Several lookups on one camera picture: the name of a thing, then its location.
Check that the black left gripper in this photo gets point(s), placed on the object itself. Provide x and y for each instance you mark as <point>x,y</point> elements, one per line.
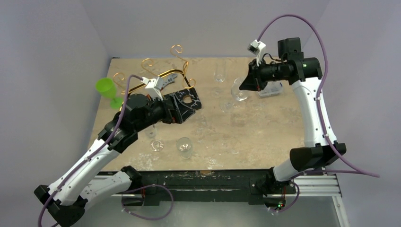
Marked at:
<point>168,118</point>

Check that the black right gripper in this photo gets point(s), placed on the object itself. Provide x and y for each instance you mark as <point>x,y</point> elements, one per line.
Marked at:
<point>255,74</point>

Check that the clear round wine glass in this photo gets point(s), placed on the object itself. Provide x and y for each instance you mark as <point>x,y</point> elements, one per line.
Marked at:
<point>237,97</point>

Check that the green plastic wine glass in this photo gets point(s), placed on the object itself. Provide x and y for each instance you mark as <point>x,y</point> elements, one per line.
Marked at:
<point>108,89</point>

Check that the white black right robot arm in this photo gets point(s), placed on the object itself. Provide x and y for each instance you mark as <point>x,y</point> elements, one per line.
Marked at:
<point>304,75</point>

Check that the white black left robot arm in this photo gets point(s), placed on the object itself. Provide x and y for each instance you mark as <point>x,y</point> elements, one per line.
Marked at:
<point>68,198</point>

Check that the black marbled rack base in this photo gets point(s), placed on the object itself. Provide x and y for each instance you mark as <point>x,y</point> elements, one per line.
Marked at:
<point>188,100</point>

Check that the clear plastic screw box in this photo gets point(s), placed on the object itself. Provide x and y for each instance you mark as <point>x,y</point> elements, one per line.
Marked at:
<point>272,89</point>

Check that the clear champagne flute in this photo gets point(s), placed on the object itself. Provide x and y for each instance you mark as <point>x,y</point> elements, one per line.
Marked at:
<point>219,76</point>

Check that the short ribbed clear goblet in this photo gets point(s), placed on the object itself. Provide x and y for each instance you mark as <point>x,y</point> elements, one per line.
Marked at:
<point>184,146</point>

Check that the clear stemmed glass near left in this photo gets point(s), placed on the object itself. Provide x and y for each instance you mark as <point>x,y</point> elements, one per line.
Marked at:
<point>156,145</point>

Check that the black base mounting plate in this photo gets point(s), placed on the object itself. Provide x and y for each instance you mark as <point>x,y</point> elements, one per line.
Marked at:
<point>253,186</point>

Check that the red handled adjustable wrench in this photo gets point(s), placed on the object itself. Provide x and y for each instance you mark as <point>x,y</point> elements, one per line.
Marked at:
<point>169,79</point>

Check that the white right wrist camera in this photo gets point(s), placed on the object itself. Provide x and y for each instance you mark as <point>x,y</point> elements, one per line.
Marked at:
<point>258,48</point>

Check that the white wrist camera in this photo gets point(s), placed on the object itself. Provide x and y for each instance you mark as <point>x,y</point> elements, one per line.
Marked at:
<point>153,87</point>
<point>258,48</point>

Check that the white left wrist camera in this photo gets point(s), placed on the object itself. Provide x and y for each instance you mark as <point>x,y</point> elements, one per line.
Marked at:
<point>153,87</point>

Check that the gold wire wine glass rack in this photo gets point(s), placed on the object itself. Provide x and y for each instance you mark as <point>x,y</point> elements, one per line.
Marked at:
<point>176,50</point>

